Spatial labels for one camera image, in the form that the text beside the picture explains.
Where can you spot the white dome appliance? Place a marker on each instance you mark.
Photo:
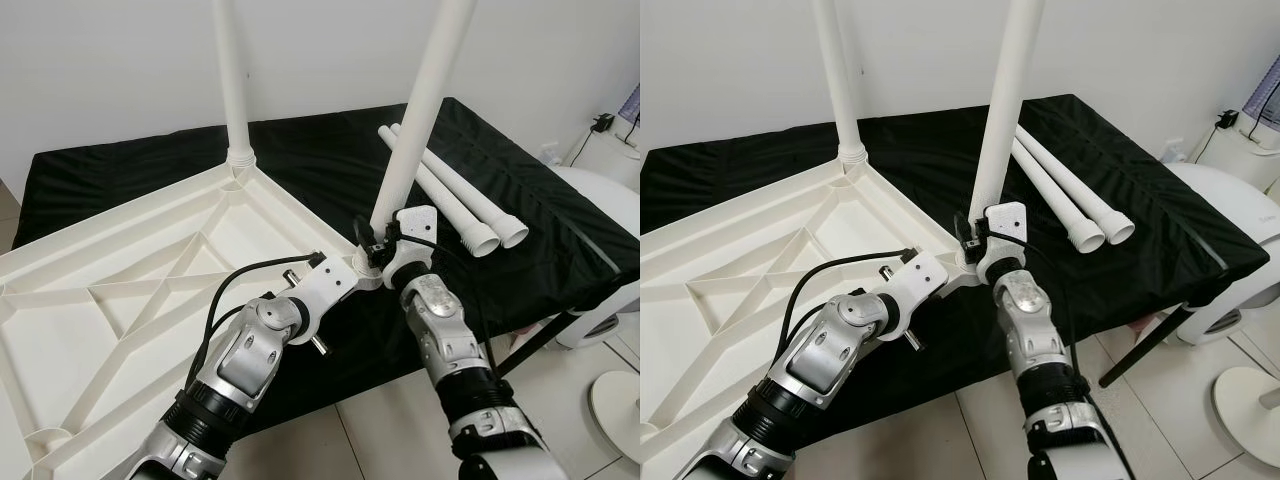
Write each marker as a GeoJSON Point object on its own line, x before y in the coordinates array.
{"type": "Point", "coordinates": [600, 220]}
{"type": "Point", "coordinates": [1230, 230]}

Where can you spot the white wall socket plug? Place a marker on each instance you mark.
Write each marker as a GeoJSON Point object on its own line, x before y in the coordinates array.
{"type": "Point", "coordinates": [1172, 150]}
{"type": "Point", "coordinates": [548, 152]}

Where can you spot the white insect zapper lamp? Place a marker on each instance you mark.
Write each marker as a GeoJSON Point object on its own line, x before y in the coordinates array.
{"type": "Point", "coordinates": [633, 105]}
{"type": "Point", "coordinates": [1265, 100]}

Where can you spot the white square cabinet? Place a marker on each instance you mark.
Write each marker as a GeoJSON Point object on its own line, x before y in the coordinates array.
{"type": "Point", "coordinates": [1240, 155]}
{"type": "Point", "coordinates": [622, 160]}

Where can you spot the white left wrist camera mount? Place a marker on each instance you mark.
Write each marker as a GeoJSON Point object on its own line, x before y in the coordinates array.
{"type": "Point", "coordinates": [918, 282]}
{"type": "Point", "coordinates": [325, 285]}

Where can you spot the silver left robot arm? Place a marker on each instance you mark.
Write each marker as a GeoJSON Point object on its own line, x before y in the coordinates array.
{"type": "Point", "coordinates": [240, 360]}
{"type": "Point", "coordinates": [830, 350]}

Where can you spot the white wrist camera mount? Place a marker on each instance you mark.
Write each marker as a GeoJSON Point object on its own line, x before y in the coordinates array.
{"type": "Point", "coordinates": [918, 282]}
{"type": "Point", "coordinates": [325, 285]}
{"type": "Point", "coordinates": [415, 235]}
{"type": "Point", "coordinates": [1005, 230]}

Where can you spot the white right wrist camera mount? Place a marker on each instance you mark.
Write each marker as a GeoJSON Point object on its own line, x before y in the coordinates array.
{"type": "Point", "coordinates": [415, 235]}
{"type": "Point", "coordinates": [1005, 230]}

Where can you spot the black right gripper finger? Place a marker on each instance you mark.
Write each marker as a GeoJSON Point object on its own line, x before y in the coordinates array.
{"type": "Point", "coordinates": [364, 232]}
{"type": "Point", "coordinates": [961, 228]}

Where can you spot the black power adapter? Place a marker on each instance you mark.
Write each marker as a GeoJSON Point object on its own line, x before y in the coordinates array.
{"type": "Point", "coordinates": [602, 122]}
{"type": "Point", "coordinates": [1227, 118]}

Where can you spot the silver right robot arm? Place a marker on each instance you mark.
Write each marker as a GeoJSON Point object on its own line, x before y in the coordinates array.
{"type": "Point", "coordinates": [450, 340]}
{"type": "Point", "coordinates": [1040, 340]}

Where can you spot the white plastic table leg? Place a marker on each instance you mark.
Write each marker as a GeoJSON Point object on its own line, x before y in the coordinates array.
{"type": "Point", "coordinates": [480, 200]}
{"type": "Point", "coordinates": [1065, 205]}
{"type": "Point", "coordinates": [233, 80]}
{"type": "Point", "coordinates": [425, 100]}
{"type": "Point", "coordinates": [1010, 100]}
{"type": "Point", "coordinates": [450, 205]}
{"type": "Point", "coordinates": [1090, 195]}
{"type": "Point", "coordinates": [840, 80]}

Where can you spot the white pedestal fan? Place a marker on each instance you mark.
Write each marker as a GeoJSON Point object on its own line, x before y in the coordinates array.
{"type": "Point", "coordinates": [618, 400]}
{"type": "Point", "coordinates": [1250, 400]}

